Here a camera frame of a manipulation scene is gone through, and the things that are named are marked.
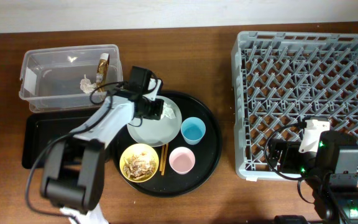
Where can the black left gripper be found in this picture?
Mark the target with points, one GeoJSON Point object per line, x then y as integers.
{"type": "Point", "coordinates": [158, 110]}

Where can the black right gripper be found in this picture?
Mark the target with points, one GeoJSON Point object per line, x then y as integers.
{"type": "Point", "coordinates": [290, 148]}

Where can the white tissue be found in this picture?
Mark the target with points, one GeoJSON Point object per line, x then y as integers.
{"type": "Point", "coordinates": [168, 112]}
{"type": "Point", "coordinates": [86, 86]}

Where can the grey round plate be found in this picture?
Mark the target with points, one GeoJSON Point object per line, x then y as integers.
{"type": "Point", "coordinates": [156, 132]}

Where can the wooden chopstick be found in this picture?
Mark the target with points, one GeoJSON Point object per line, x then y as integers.
{"type": "Point", "coordinates": [165, 159]}
{"type": "Point", "coordinates": [162, 157]}

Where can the light blue cup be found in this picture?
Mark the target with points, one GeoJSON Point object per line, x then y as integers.
{"type": "Point", "coordinates": [193, 130]}

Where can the yellow bowl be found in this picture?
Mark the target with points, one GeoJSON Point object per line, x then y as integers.
{"type": "Point", "coordinates": [136, 149]}

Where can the food scraps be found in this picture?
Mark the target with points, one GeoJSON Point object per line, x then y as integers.
{"type": "Point", "coordinates": [139, 166]}

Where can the pink cup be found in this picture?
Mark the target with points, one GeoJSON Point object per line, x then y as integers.
{"type": "Point", "coordinates": [182, 160]}

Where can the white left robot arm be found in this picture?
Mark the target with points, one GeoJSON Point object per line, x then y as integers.
{"type": "Point", "coordinates": [74, 164]}

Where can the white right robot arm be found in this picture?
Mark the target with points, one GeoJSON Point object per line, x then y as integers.
{"type": "Point", "coordinates": [331, 172]}

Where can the grey dishwasher rack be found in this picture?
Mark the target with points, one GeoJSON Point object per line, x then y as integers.
{"type": "Point", "coordinates": [280, 78]}

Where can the clear plastic waste bin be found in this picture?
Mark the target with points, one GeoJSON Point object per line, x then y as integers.
{"type": "Point", "coordinates": [51, 77]}

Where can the gold snack wrapper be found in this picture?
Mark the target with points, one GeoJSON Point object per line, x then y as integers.
{"type": "Point", "coordinates": [102, 71]}

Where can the round black tray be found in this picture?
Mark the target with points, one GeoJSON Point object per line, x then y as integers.
{"type": "Point", "coordinates": [207, 152]}

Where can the black rectangular tray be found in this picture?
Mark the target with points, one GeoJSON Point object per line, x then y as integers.
{"type": "Point", "coordinates": [41, 128]}

